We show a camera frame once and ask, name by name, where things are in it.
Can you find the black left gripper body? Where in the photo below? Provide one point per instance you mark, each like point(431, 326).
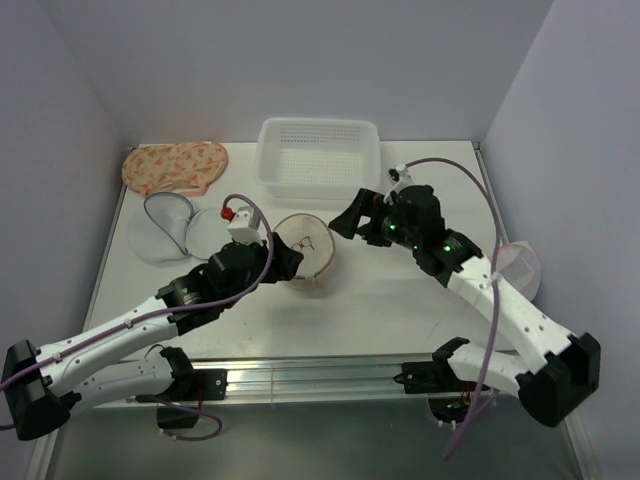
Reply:
point(258, 267)

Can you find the tan-trimmed white laundry bag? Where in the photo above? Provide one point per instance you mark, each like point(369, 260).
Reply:
point(309, 235)

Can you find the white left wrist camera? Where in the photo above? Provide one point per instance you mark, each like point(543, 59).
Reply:
point(243, 224)

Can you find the white plastic laundry basket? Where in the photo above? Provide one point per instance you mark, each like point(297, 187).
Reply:
point(317, 158)

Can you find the pink-trimmed white laundry bag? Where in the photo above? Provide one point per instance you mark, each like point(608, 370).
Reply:
point(518, 264)

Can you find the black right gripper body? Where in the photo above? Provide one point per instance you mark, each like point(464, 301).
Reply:
point(388, 228)

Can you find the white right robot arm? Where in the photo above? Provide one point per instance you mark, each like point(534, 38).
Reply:
point(552, 370)

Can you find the grey-trimmed white laundry bag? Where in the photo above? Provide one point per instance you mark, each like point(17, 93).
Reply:
point(169, 227)

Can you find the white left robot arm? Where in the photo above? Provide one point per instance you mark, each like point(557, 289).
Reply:
point(45, 386)

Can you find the floral orange laundry bag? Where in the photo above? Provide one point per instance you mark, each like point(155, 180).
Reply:
point(186, 168)

